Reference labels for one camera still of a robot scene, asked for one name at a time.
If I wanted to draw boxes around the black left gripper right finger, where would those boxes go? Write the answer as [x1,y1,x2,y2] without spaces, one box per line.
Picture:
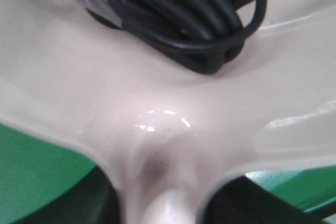
[203,176,323,223]

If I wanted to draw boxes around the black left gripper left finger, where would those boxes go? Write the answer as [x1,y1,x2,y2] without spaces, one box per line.
[14,166,123,224]

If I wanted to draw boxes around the beige plastic dustpan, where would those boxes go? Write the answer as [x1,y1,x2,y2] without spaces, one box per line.
[1,0,335,223]

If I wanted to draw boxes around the black cable bundle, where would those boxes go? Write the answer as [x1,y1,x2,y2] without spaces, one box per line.
[28,0,270,76]

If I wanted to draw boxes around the green circular conveyor belt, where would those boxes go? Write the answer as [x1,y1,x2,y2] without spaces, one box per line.
[1,125,335,223]

